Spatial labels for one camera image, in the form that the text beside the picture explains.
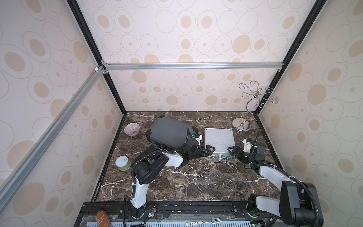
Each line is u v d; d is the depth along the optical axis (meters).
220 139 1.00
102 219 0.68
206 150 0.80
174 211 0.75
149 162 0.54
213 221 0.70
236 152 0.81
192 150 0.75
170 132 0.95
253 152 0.70
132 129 1.06
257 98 0.88
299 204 0.42
